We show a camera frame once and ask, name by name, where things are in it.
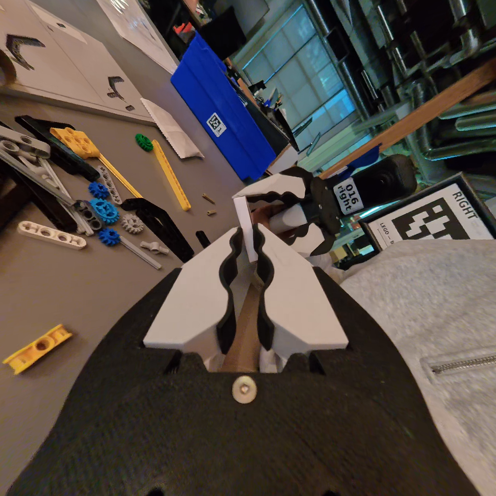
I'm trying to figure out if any grey lego gear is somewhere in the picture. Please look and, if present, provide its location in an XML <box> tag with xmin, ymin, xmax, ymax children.
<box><xmin>121</xmin><ymin>214</ymin><xmax>145</xmax><ymax>235</ymax></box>

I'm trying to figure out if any yellow lego block with holes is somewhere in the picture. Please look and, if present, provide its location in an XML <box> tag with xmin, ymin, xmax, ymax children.
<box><xmin>50</xmin><ymin>127</ymin><xmax>102</xmax><ymax>159</ymax></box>

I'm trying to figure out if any wooden beam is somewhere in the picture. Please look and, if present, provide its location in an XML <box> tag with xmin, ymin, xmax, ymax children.
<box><xmin>320</xmin><ymin>58</ymin><xmax>496</xmax><ymax>180</ymax></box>

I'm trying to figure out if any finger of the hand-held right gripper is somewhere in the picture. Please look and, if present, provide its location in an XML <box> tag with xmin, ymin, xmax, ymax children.
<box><xmin>268</xmin><ymin>205</ymin><xmax>312</xmax><ymax>256</ymax></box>
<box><xmin>232</xmin><ymin>174</ymin><xmax>311</xmax><ymax>206</ymax></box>

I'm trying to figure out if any grey lego axle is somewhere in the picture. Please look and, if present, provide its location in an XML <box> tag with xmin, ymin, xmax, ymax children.
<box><xmin>119</xmin><ymin>236</ymin><xmax>162</xmax><ymax>270</ymax></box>

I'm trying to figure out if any long grey lego beam assembly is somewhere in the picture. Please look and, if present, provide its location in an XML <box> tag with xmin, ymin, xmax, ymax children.
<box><xmin>0</xmin><ymin>149</ymin><xmax>96</xmax><ymax>236</ymax></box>

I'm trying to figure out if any large light blue lego gear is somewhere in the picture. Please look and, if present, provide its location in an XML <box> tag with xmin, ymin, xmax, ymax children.
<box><xmin>90</xmin><ymin>198</ymin><xmax>120</xmax><ymax>225</ymax></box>

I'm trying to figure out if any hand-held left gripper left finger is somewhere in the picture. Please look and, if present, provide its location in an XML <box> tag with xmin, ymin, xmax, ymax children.
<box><xmin>143</xmin><ymin>227</ymin><xmax>243</xmax><ymax>369</ymax></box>

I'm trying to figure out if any thin grey lego beam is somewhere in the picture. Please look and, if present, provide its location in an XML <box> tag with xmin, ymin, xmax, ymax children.
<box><xmin>97</xmin><ymin>166</ymin><xmax>123</xmax><ymax>205</ymax></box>

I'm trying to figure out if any white cardboard box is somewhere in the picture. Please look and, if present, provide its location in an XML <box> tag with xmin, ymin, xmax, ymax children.
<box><xmin>267</xmin><ymin>144</ymin><xmax>311</xmax><ymax>176</ymax></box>

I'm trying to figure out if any long yellow lego beam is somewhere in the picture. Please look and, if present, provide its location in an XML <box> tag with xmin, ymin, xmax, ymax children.
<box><xmin>152</xmin><ymin>139</ymin><xmax>191</xmax><ymax>211</ymax></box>

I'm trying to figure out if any short yellow lego beam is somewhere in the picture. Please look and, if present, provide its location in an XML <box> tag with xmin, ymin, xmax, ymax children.
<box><xmin>3</xmin><ymin>324</ymin><xmax>73</xmax><ymax>376</ymax></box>

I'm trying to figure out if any person's grey jacket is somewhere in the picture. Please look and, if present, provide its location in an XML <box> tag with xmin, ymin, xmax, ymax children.
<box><xmin>340</xmin><ymin>239</ymin><xmax>496</xmax><ymax>496</ymax></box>

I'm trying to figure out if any white lego beam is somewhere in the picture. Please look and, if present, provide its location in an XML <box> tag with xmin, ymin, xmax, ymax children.
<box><xmin>17</xmin><ymin>221</ymin><xmax>87</xmax><ymax>250</ymax></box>

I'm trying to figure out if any white instruction booklet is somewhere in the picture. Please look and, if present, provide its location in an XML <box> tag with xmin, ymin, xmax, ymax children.
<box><xmin>0</xmin><ymin>0</ymin><xmax>156</xmax><ymax>121</ymax></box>

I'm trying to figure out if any black angled lego beam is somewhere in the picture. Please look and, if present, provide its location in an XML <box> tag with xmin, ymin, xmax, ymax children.
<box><xmin>122</xmin><ymin>198</ymin><xmax>195</xmax><ymax>263</ymax></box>

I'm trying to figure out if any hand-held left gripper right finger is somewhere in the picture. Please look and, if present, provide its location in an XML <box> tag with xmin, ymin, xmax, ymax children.
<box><xmin>252</xmin><ymin>223</ymin><xmax>350</xmax><ymax>373</ymax></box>

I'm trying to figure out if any white laminated sheet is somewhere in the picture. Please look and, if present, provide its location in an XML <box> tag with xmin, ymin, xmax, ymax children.
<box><xmin>97</xmin><ymin>0</ymin><xmax>180</xmax><ymax>74</ymax></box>

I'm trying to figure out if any yellow lego axle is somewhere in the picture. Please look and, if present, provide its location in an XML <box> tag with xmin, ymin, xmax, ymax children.
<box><xmin>99</xmin><ymin>153</ymin><xmax>143</xmax><ymax>199</ymax></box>

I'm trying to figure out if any black lego frame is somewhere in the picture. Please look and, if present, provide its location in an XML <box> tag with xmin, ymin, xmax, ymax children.
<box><xmin>0</xmin><ymin>157</ymin><xmax>80</xmax><ymax>234</ymax></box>

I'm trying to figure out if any blue plastic bin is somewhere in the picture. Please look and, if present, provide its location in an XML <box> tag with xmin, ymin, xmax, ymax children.
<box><xmin>170</xmin><ymin>31</ymin><xmax>300</xmax><ymax>183</ymax></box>

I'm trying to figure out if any blue cloth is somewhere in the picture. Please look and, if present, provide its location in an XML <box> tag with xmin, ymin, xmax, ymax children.
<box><xmin>347</xmin><ymin>144</ymin><xmax>383</xmax><ymax>176</ymax></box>

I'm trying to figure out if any thick grey lego beam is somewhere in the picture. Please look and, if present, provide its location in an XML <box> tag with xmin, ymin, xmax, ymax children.
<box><xmin>0</xmin><ymin>124</ymin><xmax>52</xmax><ymax>159</ymax></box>

